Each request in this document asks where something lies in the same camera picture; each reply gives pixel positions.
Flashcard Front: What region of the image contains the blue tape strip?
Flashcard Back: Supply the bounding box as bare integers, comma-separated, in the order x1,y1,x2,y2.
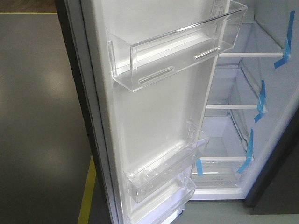
196,159,203,176
254,80,267,123
237,129,254,174
274,10,295,69

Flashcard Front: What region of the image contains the blue tape strip middle right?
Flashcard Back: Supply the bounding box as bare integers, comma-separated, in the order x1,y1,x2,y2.
254,80,267,123

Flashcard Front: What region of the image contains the clear lower door bin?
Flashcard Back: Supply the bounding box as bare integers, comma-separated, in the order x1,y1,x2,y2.
126,172,196,224

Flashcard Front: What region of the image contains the blue tape strip upper right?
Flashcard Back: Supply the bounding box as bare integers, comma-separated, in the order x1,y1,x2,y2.
274,10,295,69

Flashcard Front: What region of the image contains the clear crisper drawer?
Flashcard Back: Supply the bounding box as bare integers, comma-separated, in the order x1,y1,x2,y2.
192,160,244,189

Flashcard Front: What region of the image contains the clear door bin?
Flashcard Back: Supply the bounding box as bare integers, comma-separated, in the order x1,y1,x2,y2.
104,0,248,91
124,122,209,203
126,172,196,224

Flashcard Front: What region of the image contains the blue tape strip lower left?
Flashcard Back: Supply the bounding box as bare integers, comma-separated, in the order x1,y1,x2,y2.
196,159,203,176

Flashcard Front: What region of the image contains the blue tape strip lower right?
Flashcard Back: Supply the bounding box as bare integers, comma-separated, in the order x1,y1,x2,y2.
237,129,254,174

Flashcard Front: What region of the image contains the open fridge door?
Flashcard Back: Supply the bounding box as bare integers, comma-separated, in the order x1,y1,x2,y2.
55,0,218,224

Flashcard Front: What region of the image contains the middle glass fridge shelf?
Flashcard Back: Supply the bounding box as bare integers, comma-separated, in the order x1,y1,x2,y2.
206,67,261,116

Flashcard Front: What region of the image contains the upper glass fridge shelf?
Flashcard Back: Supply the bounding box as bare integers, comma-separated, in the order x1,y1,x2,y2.
220,22,284,58

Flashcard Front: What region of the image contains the clear upper door bin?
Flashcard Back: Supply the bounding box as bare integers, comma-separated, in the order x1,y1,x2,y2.
104,0,248,91

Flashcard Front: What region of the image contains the lower glass fridge shelf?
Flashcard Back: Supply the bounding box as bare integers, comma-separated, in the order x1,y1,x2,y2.
201,116,247,161

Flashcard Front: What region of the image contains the glass fridge shelf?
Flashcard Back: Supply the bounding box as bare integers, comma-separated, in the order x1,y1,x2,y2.
201,116,247,161
206,67,261,116
220,22,284,58

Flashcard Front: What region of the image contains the clear middle door bin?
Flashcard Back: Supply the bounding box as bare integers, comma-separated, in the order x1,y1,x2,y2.
124,122,209,203

